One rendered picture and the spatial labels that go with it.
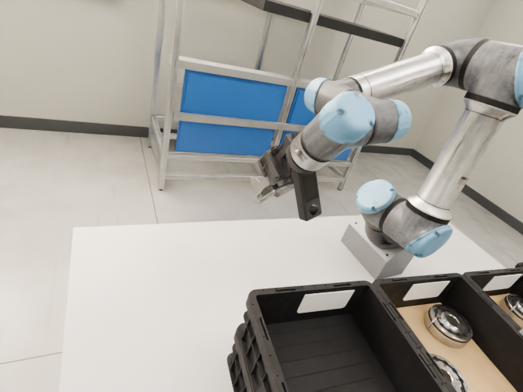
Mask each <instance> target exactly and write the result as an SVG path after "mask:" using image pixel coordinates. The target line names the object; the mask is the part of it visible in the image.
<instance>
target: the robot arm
mask: <svg viewBox="0 0 523 392"><path fill-rule="evenodd" d="M440 86H451V87H455V88H458V89H462V90H464V91H467V93H466V94H465V96H464V98H463V100H464V102H465V110H464V112H463V114H462V115H461V117H460V119H459V121H458V123H457V124H456V126H455V128H454V130H453V132H452V133H451V135H450V137H449V139H448V140H447V142H446V144H445V145H444V147H443V149H442V151H441V153H440V155H439V156H438V157H437V160H436V162H435V164H434V165H433V167H432V169H431V170H430V172H429V174H428V175H427V177H426V179H425V181H424V182H423V185H422V187H421V188H420V189H419V192H418V194H415V195H413V196H409V197H408V199H405V198H404V197H403V196H401V195H400V194H398V193H396V190H395V187H394V186H393V185H392V184H391V183H390V182H388V181H386V180H373V181H369V182H367V183H365V184H364V185H363V186H362V187H361V188H360V189H359V190H358V191H357V193H356V206H357V209H358V210H359V211H360V213H361V215H362V216H363V219H364V221H365V226H364V229H365V233H366V235H367V238H368V239H369V241H370V242H371V243H372V244H373V245H375V246H377V247H380V248H384V249H393V248H396V247H400V246H401V247H403V248H404V249H405V251H408V252H410V253H411V254H412V255H414V256H415V257H419V258H423V257H428V256H430V255H431V254H433V253H435V252H436V251H438V250H439V249H440V248H441V247H442V246H443V245H445V244H446V242H447V241H448V240H449V239H450V237H451V235H452V233H453V229H452V228H451V226H449V225H448V223H449V222H450V221H451V219H452V216H451V212H450V208H451V206H452V205H453V204H454V202H455V200H456V198H457V197H458V195H459V194H460V192H461V191H462V188H463V187H464V186H465V184H466V182H467V181H468V179H469V178H470V176H471V175H472V172H473V171H474V169H475V168H476V166H477V165H478V163H479V161H480V160H481V159H482V157H483V155H484V153H485V152H486V150H487V149H488V147H489V146H490V144H491V142H492V141H493V139H494V138H495V136H496V134H497V132H498V131H499V130H500V128H501V126H502V125H503V123H504V122H505V121H506V120H508V119H511V118H513V117H517V115H518V114H519V112H520V110H521V109H523V45H520V44H512V43H507V42H502V41H498V40H489V39H486V38H468V39H462V40H454V41H451V42H447V43H443V44H438V45H435V46H432V47H428V48H427V49H426V50H425V51H423V53H422V54H421V55H417V56H415V57H412V58H407V59H405V60H402V61H397V62H395V63H392V64H389V65H385V66H381V67H379V68H375V69H371V70H369V71H366V72H361V73H359V74H356V75H351V76H349V77H346V78H344V79H339V80H336V81H332V80H331V79H326V78H316V79H314V80H313V81H312V82H311V83H310V84H309V85H308V86H307V88H306V90H305V94H304V103H305V106H306V108H307V109H308V110H309V111H311V112H313V113H314V114H315V115H316V117H315V118H314V119H313V120H312V121H311V122H310V123H309V124H308V125H307V126H306V127H305V128H304V129H303V130H302V131H298V132H295V133H293V134H288V135H286V136H285V137H284V138H283V139H284V141H285V142H284V143H283V144H282V145H278V146H279V147H278V146H274V147H276V148H274V147H272V148H271V150H268V151H266V152H265V153H264V154H263V156H262V157H261V158H260V159H259V160H258V165H259V167H260V169H261V172H262V174H263V176H264V177H267V178H268V180H263V181H260V180H259V179H258V178H257V177H252V178H251V185H252V187H253V191H254V199H253V202H254V203H255V204H261V203H262V202H263V201H265V200H267V199H268V198H270V197H271V196H275V197H277V198H278V197H280V196H281V195H283V194H285V193H286V192H288V191H290V190H292V189H293V188H294V190H295V195H296V200H297V209H298V214H299V218H300V219H301V220H304V221H306V222H307V221H309V220H311V219H313V218H315V217H317V216H319V215H320V214H321V202H320V197H319V191H318V180H317V174H316V170H319V169H321V168H322V167H323V166H324V165H325V164H327V163H328V162H330V161H331V160H332V159H334V158H335V157H336V156H337V155H339V154H340V153H341V152H343V151H345V150H347V149H353V148H358V147H362V146H367V145H375V144H380V143H389V142H391V141H394V140H398V139H400V138H402V137H403V136H404V135H405V134H406V133H407V132H408V130H409V128H410V127H411V123H412V115H411V112H410V109H409V108H408V106H407V105H406V104H405V103H403V102H402V101H400V100H393V99H394V98H396V97H399V96H403V95H405V94H407V93H411V92H414V91H417V90H418V89H422V88H425V87H430V88H437V87H440ZM273 148H274V149H273Z"/></svg>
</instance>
